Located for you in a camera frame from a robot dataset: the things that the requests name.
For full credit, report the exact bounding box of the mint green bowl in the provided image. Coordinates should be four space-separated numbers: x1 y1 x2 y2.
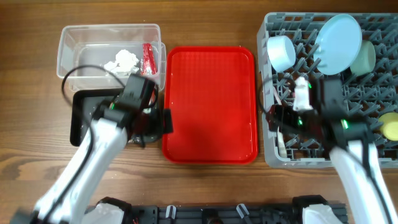
350 40 376 76

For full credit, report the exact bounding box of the black cable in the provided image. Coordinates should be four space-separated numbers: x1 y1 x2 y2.
61 64 128 108
257 76 299 125

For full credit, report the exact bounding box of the red serving tray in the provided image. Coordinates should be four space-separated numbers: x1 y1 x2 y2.
162 46 258 165

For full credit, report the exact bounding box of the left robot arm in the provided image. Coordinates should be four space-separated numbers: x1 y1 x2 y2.
10 75 172 223

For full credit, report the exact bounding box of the grey dishwasher rack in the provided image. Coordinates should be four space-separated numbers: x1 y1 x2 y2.
257 12 397 169

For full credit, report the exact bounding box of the white plastic spoon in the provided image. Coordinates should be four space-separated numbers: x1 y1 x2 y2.
277 131 287 158

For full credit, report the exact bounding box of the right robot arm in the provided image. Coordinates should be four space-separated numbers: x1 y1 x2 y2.
263 77 397 223

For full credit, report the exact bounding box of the light blue plate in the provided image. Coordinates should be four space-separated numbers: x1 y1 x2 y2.
313 14 363 75

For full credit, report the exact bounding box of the red sauce packet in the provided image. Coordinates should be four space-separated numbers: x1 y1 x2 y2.
141 43 157 75

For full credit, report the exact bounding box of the yellow plastic cup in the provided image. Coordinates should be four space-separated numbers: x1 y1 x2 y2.
379 112 398 141

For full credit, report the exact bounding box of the clear plastic bin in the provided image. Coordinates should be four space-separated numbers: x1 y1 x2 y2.
57 24 166 91

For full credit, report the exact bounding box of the white napkin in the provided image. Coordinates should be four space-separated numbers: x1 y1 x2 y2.
104 61 119 75
113 49 139 75

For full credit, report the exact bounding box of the left black cable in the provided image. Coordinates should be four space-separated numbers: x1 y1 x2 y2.
61 64 128 108

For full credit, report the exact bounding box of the right black cable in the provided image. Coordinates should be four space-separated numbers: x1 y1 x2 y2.
257 76 299 125

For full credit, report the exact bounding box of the light blue small bowl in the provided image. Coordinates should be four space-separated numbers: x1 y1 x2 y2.
267 35 296 72

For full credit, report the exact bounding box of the black plastic tray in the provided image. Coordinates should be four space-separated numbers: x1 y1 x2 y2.
70 88 162 147

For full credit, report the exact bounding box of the white plastic fork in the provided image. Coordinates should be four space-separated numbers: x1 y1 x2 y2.
273 87 282 105

